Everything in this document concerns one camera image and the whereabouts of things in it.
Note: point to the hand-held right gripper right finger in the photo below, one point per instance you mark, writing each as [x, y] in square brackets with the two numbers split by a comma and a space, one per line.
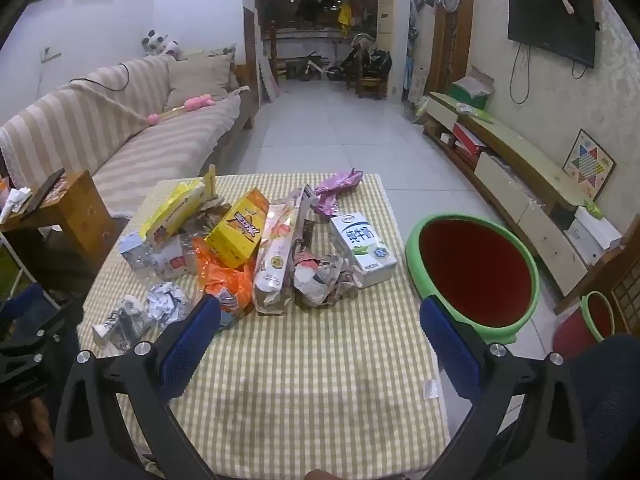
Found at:
[450, 347]

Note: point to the pink toy stick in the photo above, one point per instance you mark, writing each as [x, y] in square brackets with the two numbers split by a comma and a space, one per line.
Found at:
[200, 102]

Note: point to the striped sofa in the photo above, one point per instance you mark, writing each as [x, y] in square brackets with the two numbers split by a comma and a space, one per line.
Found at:
[90, 125]

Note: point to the star checkers board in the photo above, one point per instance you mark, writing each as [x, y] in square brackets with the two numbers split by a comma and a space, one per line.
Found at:
[589, 162]

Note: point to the yellow snack box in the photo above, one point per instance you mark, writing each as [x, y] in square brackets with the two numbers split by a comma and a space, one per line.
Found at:
[235, 237]

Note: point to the wooden chair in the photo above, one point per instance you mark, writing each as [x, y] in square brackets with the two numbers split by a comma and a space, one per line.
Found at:
[372, 87]

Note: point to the folded foam play mat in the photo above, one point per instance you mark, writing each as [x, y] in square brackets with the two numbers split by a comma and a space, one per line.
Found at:
[267, 77]

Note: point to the white tube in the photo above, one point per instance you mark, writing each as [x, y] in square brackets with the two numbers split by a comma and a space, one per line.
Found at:
[15, 202]

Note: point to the green box with white flaps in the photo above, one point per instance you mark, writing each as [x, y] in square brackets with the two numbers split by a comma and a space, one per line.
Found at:
[467, 91]

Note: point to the long television cabinet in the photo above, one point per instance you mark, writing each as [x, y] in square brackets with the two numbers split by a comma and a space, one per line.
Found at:
[510, 145]

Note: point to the green flat packet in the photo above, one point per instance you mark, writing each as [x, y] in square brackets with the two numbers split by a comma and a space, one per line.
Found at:
[472, 111]

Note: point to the person's leg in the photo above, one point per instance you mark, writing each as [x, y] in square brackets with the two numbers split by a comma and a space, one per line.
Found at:
[610, 400]

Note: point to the yellow hanging garment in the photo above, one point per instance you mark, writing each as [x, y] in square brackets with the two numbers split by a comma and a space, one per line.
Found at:
[345, 17]

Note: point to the beige cushion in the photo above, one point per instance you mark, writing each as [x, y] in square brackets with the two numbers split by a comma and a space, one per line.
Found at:
[200, 77]

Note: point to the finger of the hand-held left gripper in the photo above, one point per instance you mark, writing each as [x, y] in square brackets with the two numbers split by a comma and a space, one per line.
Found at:
[24, 307]

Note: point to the large green-rimmed red bin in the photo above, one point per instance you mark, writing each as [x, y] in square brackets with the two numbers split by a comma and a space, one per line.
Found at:
[475, 270]

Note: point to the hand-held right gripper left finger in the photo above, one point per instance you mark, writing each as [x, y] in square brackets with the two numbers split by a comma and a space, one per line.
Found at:
[192, 345]

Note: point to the wooden side table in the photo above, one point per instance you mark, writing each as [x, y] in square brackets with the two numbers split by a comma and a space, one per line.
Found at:
[75, 220]

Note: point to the small green-rimmed red bin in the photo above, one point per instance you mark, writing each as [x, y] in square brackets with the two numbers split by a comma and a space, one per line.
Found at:
[570, 335]

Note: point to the standing air conditioner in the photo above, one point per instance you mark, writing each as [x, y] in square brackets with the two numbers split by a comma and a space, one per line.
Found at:
[390, 45]

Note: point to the white balance bike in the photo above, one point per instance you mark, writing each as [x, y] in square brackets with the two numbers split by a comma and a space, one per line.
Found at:
[320, 67]

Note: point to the clear plastic wrapper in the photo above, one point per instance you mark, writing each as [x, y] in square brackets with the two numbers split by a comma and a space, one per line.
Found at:
[170, 260]

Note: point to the crumpled silver foil wrapper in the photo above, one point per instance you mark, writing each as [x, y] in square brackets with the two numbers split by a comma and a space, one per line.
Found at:
[165, 305]

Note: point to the paper ball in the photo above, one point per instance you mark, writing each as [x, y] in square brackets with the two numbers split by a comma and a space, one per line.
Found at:
[320, 282]

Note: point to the wooden lattice door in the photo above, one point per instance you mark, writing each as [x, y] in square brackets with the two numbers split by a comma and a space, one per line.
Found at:
[627, 290]

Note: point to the white milk carton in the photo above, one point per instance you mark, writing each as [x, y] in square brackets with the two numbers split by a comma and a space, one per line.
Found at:
[360, 245]

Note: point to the wall-mounted television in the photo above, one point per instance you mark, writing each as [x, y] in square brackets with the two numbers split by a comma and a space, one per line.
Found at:
[550, 25]

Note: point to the pink foil wrapper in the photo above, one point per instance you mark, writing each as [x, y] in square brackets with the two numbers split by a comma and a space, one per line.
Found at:
[336, 185]

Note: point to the white cardboard box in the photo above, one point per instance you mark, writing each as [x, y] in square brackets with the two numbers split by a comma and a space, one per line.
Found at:
[592, 235]

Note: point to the panda plush toy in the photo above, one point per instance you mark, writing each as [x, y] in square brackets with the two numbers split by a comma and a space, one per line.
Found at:
[155, 42]

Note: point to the dark hanging clothes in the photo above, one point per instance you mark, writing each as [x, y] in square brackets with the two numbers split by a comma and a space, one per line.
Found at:
[310, 7]

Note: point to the red flat box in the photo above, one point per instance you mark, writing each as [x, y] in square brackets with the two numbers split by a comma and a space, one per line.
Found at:
[467, 137]

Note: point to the orange plastic bag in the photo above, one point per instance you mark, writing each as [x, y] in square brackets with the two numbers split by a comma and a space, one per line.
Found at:
[225, 282]

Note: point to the silver printed wrapper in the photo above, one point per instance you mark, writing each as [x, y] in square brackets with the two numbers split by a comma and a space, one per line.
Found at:
[120, 322]

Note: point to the small green packet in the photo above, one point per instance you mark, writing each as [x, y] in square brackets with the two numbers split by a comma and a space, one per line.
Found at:
[594, 208]

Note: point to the black notebook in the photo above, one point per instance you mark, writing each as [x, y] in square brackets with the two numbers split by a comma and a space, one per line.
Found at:
[45, 189]

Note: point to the black stroller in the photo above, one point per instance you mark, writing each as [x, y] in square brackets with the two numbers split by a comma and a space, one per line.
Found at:
[380, 62]

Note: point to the yellow and white box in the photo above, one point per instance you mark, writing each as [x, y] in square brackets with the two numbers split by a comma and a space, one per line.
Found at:
[170, 210]

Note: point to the long printed snack carton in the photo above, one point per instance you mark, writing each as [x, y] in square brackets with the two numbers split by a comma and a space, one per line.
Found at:
[277, 255]

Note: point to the checked tablecloth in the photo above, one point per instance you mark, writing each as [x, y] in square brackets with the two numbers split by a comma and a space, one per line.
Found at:
[310, 375]

